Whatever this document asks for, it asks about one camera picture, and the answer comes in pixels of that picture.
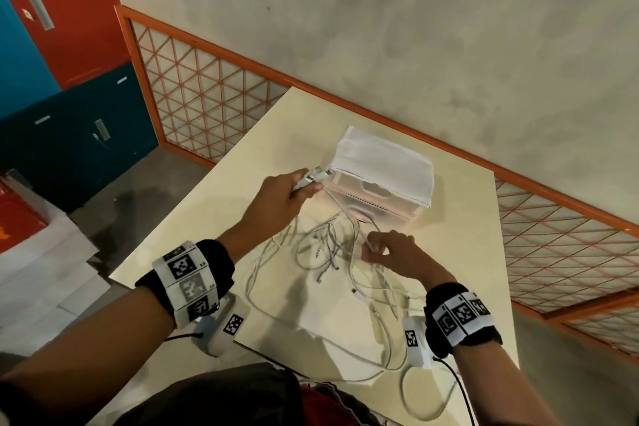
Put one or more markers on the red board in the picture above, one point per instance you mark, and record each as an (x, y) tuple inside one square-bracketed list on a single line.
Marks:
[(17, 221)]

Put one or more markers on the translucent plastic storage box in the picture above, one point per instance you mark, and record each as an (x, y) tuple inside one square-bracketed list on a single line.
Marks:
[(372, 201)]

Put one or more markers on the person's left hand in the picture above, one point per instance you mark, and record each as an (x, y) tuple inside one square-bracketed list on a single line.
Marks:
[(272, 203)]

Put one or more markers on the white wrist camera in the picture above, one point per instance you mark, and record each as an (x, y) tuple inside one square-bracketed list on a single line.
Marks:
[(413, 341), (224, 328)]

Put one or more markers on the person's left forearm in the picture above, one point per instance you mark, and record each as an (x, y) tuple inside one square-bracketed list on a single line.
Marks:
[(100, 341)]

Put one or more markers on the blue cabinet door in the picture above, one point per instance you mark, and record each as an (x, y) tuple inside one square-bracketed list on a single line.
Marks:
[(22, 66)]

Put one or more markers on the white paper sheet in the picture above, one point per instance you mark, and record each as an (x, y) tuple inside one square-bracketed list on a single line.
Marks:
[(339, 321)]

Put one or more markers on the white folded cloth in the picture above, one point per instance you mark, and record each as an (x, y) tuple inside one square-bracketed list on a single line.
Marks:
[(384, 166)]

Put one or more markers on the person's dark clothing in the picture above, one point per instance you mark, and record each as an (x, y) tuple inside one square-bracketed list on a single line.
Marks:
[(224, 398)]

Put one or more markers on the stack of white boards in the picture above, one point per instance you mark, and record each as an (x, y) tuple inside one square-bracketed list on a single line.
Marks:
[(45, 286)]

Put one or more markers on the dark teal cabinet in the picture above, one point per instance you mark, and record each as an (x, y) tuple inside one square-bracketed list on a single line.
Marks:
[(65, 151)]

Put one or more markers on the person's right forearm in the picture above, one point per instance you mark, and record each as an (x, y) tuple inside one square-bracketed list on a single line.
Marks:
[(499, 390)]

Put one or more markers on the person's left thumb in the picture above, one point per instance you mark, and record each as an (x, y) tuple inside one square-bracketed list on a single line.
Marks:
[(308, 189)]

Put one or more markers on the person's right fingers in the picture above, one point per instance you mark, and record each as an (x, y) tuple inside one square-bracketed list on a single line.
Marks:
[(377, 248)]

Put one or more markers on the red cabinet door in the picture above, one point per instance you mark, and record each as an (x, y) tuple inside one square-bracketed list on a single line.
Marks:
[(75, 11)]

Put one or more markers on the person's right hand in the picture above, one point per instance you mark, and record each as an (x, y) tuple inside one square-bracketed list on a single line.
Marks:
[(404, 256)]

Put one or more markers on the black wristband with marker tags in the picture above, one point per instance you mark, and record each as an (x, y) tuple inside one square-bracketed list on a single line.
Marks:
[(462, 318), (187, 281)]

